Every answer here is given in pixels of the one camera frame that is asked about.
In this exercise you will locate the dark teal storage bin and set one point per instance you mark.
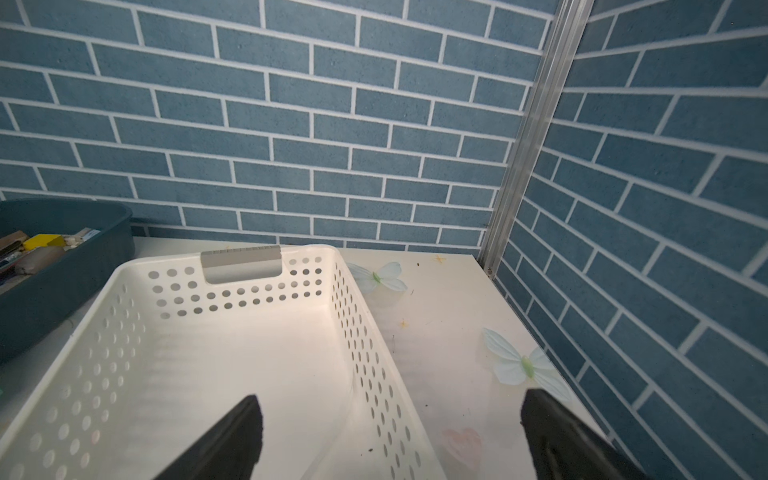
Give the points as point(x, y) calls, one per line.
point(35, 307)

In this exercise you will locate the white perforated plastic basket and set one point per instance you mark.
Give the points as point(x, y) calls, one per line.
point(172, 344)

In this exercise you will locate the yellow small box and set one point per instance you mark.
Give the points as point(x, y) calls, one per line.
point(44, 240)

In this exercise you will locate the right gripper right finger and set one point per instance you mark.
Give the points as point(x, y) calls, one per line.
point(564, 447)

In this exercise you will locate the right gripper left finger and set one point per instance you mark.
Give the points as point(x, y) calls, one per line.
point(222, 444)

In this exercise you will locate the brown small box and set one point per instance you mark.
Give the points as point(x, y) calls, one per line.
point(13, 240)

